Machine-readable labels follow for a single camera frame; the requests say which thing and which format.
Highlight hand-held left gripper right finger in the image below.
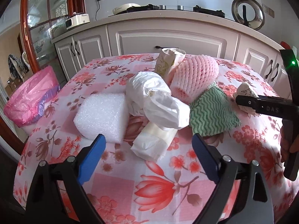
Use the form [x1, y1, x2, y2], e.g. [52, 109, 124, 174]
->
[192, 133, 275, 224]

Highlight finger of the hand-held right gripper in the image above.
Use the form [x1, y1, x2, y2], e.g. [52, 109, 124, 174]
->
[235, 94, 264, 113]

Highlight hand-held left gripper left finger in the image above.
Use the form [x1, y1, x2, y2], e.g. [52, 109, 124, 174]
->
[24, 134, 107, 224]

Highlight crushed paper cup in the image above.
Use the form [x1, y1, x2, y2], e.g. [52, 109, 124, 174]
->
[233, 82, 260, 117]

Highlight white tissue packet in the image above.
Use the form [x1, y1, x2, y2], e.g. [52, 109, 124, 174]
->
[130, 121, 178, 161]

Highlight trash bin with pink bag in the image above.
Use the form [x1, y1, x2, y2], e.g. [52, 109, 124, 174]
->
[3, 66, 61, 133]

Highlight gold patterned paper cup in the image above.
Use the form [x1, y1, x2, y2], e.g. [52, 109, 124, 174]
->
[155, 48, 187, 80]

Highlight person's right hand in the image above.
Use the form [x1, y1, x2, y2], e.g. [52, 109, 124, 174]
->
[280, 124, 292, 162]

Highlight green wavy cloth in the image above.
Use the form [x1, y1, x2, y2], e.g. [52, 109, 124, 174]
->
[189, 84, 241, 136]

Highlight white foam block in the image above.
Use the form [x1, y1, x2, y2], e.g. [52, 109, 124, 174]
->
[73, 93, 129, 144]

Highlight white base cabinet doors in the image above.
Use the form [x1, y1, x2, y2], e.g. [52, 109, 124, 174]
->
[55, 35, 110, 75]
[237, 34, 292, 91]

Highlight pink foam fruit net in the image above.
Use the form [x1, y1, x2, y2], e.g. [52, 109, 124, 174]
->
[170, 54, 220, 104]

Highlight pink floral tablecloth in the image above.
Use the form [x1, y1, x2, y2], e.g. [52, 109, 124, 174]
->
[13, 52, 299, 224]

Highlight crumpled white plastic bag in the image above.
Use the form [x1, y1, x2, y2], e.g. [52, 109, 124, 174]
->
[126, 71, 191, 130]

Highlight black lid stand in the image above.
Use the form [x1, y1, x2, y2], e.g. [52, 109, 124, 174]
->
[242, 5, 249, 27]

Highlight steel pot lid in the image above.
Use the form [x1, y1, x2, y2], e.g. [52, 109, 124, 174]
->
[232, 0, 266, 31]

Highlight white cabinet drawer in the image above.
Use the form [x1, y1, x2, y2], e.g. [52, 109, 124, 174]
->
[107, 24, 239, 59]

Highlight black gas stove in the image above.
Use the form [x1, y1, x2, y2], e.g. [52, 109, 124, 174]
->
[108, 4, 226, 19]

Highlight cardboard box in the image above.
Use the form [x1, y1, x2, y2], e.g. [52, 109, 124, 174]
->
[5, 77, 18, 94]

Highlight white ornate chair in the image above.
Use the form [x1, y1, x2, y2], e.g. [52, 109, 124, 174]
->
[21, 51, 31, 75]

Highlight patterned garment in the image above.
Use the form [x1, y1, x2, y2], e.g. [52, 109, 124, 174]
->
[8, 54, 24, 78]

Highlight white rice cooker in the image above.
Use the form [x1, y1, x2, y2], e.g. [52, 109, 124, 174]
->
[65, 12, 91, 30]

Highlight glass sliding door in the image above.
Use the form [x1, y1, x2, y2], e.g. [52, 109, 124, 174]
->
[26, 0, 70, 75]

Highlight white electric pan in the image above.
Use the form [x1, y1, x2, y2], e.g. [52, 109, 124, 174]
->
[112, 3, 141, 14]

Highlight black power cable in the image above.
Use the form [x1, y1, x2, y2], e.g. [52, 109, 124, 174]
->
[95, 0, 103, 20]

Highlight reddish wooden door frame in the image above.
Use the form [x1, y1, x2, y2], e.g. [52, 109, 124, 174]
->
[20, 0, 77, 75]

